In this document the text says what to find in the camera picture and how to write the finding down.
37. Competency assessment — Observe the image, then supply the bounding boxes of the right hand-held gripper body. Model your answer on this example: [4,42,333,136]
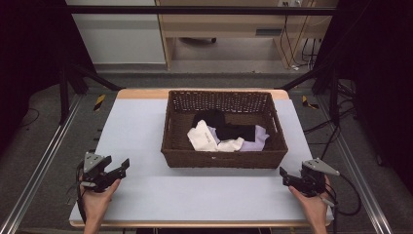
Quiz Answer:
[299,157,341,198]

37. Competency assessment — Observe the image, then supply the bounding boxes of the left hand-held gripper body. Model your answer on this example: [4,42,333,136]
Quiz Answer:
[79,151,114,194]

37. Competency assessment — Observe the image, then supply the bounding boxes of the person's left hand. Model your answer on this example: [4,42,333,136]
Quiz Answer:
[79,177,122,225]

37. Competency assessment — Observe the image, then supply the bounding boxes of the person's right hand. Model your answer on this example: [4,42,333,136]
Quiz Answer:
[288,176,332,225]

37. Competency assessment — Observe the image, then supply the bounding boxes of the pale blue table mat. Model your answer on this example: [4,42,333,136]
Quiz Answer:
[69,98,334,224]

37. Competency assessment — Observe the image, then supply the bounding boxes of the lavender cloth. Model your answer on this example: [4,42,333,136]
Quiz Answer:
[207,124,271,153]

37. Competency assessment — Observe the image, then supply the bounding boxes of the yellow black tape strip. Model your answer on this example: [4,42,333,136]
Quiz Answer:
[93,94,107,112]
[301,95,319,110]

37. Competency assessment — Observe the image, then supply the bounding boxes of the brown wicker basket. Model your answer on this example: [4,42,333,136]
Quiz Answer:
[160,89,289,170]

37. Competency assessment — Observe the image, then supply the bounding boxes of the black cloth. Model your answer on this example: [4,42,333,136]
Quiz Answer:
[191,108,257,142]

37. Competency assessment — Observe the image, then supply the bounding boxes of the wooden table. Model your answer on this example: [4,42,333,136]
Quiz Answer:
[68,88,334,228]

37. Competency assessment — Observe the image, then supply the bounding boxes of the white cloth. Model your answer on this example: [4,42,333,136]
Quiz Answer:
[186,119,245,153]

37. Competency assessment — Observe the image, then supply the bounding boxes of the white cabinet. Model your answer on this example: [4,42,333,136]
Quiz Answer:
[64,0,168,65]

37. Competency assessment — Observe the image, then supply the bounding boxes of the black curtain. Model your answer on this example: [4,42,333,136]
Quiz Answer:
[315,0,413,186]
[0,0,97,154]

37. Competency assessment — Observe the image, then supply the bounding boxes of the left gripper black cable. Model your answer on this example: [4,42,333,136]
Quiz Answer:
[75,161,88,225]

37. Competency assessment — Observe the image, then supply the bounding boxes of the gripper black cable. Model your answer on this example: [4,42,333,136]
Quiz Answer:
[75,161,88,225]
[323,173,362,217]

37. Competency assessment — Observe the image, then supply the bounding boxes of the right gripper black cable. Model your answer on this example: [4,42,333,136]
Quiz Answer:
[323,173,362,217]

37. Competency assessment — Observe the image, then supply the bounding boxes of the aluminium floor rail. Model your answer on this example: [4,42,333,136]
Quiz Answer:
[315,96,394,234]
[0,93,84,234]

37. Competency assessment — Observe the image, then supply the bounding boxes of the black floor cables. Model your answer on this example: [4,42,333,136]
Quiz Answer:
[302,81,358,161]

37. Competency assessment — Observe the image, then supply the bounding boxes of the black frame strut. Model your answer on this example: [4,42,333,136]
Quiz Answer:
[57,61,126,125]
[278,62,341,126]

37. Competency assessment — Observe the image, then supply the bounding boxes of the bundle of hanging cables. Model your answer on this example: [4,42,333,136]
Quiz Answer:
[279,0,323,71]

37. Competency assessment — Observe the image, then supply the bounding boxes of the white wall socket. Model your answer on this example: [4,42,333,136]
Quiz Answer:
[278,0,304,8]

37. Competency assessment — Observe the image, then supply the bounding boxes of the black horizontal frame bar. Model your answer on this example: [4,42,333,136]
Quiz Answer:
[63,4,339,16]

